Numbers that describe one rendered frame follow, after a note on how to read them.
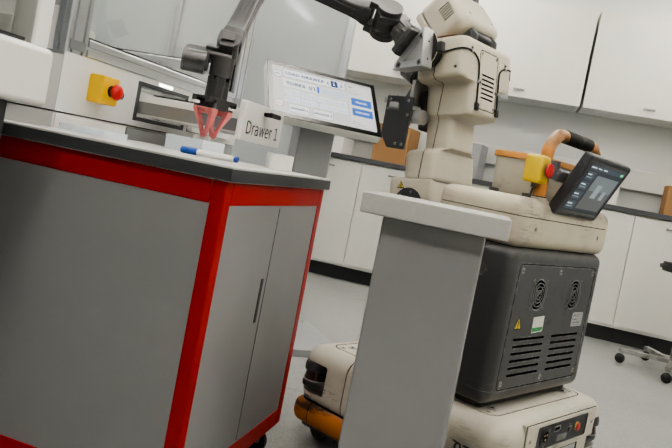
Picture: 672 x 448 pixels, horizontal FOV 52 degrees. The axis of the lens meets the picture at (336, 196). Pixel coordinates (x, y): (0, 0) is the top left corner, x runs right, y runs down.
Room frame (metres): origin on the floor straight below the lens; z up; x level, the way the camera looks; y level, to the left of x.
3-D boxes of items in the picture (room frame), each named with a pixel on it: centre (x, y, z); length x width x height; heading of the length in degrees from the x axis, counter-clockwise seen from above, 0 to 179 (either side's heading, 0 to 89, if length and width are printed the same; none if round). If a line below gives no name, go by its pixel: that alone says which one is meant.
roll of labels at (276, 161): (1.76, 0.16, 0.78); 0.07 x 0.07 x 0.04
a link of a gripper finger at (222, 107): (1.72, 0.34, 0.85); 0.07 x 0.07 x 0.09; 59
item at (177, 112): (2.07, 0.46, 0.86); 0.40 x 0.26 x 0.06; 74
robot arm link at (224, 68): (1.72, 0.35, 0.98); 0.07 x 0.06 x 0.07; 97
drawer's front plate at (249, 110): (2.01, 0.25, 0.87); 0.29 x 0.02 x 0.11; 164
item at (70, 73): (2.27, 1.02, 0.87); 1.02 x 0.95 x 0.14; 164
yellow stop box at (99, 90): (1.78, 0.64, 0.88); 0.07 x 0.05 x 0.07; 164
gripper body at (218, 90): (1.72, 0.34, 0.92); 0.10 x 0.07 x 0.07; 149
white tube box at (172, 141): (1.76, 0.38, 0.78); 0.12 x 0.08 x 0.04; 61
